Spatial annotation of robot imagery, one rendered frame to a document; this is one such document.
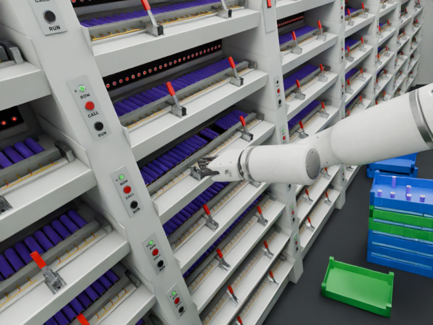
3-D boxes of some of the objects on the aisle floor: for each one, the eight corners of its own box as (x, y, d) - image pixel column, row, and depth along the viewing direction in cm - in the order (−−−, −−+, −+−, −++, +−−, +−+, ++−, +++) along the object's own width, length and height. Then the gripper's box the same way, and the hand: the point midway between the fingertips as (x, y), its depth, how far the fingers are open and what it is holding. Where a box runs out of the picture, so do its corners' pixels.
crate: (392, 282, 139) (394, 272, 136) (390, 318, 125) (391, 307, 121) (330, 265, 156) (330, 256, 152) (321, 295, 142) (321, 285, 138)
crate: (433, 249, 150) (435, 238, 147) (434, 278, 136) (437, 267, 133) (371, 236, 167) (372, 226, 163) (366, 261, 153) (367, 251, 149)
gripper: (265, 135, 68) (214, 140, 82) (227, 166, 59) (176, 165, 72) (273, 162, 71) (222, 162, 84) (238, 195, 61) (187, 189, 75)
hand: (206, 163), depth 77 cm, fingers closed, pressing on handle
